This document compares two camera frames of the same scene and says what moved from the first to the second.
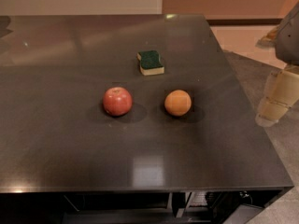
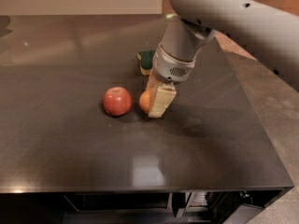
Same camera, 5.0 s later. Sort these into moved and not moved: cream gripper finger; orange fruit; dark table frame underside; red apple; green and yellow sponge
Moved: cream gripper finger; orange fruit
Not moved: red apple; dark table frame underside; green and yellow sponge
